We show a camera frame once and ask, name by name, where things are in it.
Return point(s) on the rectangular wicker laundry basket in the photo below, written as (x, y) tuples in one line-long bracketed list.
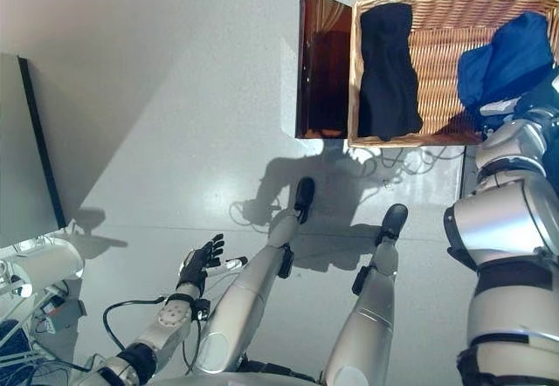
[(436, 54)]

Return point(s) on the silver robot torso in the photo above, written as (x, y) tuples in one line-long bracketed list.
[(236, 379)]

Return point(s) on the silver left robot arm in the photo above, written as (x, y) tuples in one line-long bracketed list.
[(174, 316)]

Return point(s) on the cluttered equipment cart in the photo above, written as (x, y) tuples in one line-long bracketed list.
[(26, 342)]

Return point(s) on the grey cabinet with black edge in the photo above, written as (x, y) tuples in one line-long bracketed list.
[(22, 150)]

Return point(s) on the black garment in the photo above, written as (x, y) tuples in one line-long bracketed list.
[(388, 80)]

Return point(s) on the silver right robot leg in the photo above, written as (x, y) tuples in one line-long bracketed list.
[(371, 316)]

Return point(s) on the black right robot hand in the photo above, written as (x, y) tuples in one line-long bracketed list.
[(539, 100)]

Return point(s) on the glossy brown stool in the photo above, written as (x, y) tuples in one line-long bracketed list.
[(323, 76)]

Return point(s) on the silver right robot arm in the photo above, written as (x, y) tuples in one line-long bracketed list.
[(502, 229)]

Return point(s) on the blue garment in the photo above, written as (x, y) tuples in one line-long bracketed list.
[(511, 58)]

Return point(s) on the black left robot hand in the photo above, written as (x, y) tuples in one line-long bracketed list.
[(196, 268)]

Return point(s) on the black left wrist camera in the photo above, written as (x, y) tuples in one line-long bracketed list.
[(202, 309)]

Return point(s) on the white cylindrical device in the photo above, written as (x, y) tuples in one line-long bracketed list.
[(48, 266)]

